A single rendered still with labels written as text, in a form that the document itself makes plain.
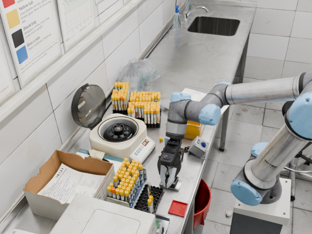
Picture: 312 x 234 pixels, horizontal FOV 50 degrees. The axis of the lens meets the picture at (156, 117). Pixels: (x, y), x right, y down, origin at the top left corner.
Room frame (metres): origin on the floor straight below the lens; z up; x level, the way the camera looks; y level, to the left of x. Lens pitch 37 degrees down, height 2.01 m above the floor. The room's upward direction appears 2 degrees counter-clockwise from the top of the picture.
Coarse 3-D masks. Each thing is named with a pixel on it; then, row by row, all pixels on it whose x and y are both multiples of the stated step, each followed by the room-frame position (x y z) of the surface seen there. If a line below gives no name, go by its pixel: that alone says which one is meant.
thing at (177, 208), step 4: (172, 204) 0.90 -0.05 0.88; (176, 204) 0.90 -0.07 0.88; (180, 204) 0.90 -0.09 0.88; (184, 204) 0.90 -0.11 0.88; (172, 208) 0.88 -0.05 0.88; (176, 208) 0.88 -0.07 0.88; (180, 208) 0.88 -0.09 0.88; (184, 208) 0.88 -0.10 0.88; (168, 212) 0.86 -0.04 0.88; (172, 212) 0.86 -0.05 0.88; (176, 212) 0.86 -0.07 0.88; (180, 212) 0.86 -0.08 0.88; (184, 212) 0.86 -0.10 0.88; (180, 216) 0.84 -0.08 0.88
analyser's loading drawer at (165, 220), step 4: (156, 216) 0.81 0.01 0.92; (160, 216) 0.80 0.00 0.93; (164, 216) 0.80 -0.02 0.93; (160, 220) 0.80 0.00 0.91; (164, 220) 0.80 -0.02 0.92; (168, 220) 0.79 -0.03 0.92; (164, 224) 0.78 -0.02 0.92; (168, 224) 0.78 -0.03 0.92; (164, 228) 0.76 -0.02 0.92; (164, 232) 0.74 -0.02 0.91
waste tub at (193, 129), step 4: (188, 124) 1.31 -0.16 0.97; (192, 124) 1.43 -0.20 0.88; (196, 124) 1.42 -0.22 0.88; (200, 124) 1.31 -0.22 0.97; (188, 128) 1.31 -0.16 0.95; (192, 128) 1.31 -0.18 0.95; (196, 128) 1.30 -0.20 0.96; (200, 128) 1.30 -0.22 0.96; (204, 128) 1.40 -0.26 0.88; (188, 132) 1.31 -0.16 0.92; (192, 132) 1.31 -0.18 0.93; (196, 132) 1.30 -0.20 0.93; (200, 132) 1.30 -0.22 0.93; (184, 136) 1.32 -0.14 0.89; (188, 136) 1.31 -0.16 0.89; (192, 136) 1.31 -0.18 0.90; (200, 136) 1.31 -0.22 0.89
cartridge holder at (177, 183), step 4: (168, 176) 1.04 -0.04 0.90; (176, 176) 1.03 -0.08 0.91; (176, 180) 1.00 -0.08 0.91; (180, 180) 1.02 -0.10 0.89; (160, 184) 1.00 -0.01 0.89; (172, 184) 0.98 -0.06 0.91; (176, 184) 1.00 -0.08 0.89; (180, 184) 1.00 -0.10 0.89; (172, 188) 0.98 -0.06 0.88; (176, 188) 0.98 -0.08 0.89
